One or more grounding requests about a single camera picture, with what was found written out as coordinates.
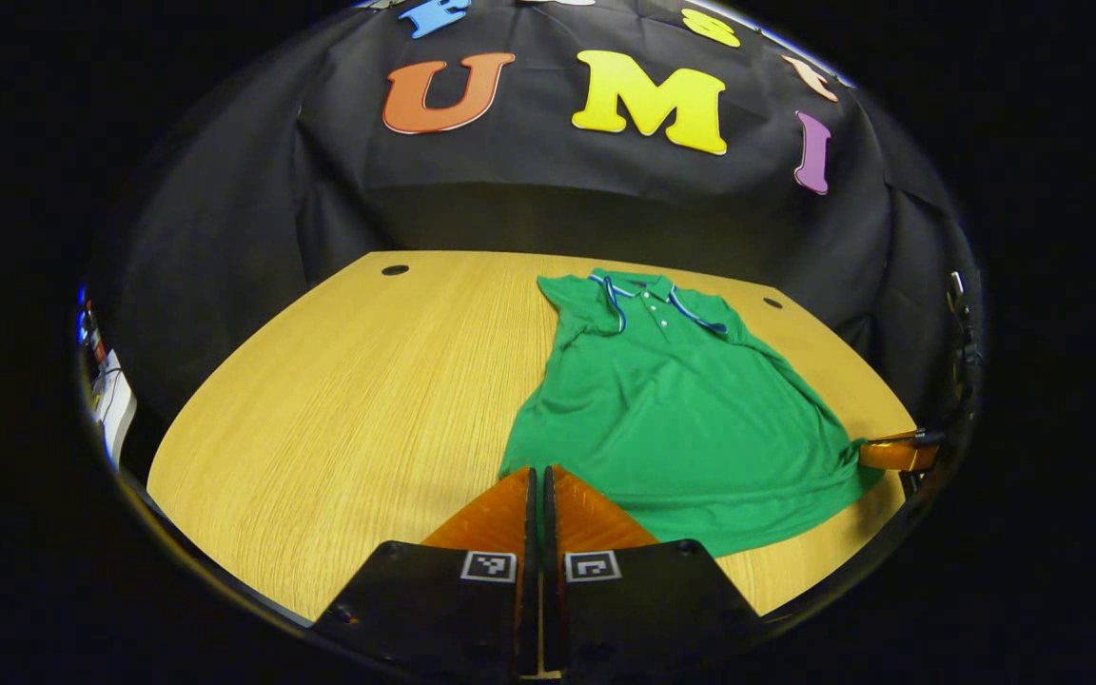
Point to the green T-shirt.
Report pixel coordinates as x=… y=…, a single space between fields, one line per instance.
x=681 y=419

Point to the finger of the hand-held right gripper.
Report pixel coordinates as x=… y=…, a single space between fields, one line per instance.
x=895 y=453

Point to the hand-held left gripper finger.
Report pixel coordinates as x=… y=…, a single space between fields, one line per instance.
x=531 y=533
x=551 y=533

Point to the white box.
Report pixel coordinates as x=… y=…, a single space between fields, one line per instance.
x=117 y=409

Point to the black backdrop cloth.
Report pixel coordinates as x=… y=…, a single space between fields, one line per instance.
x=529 y=190

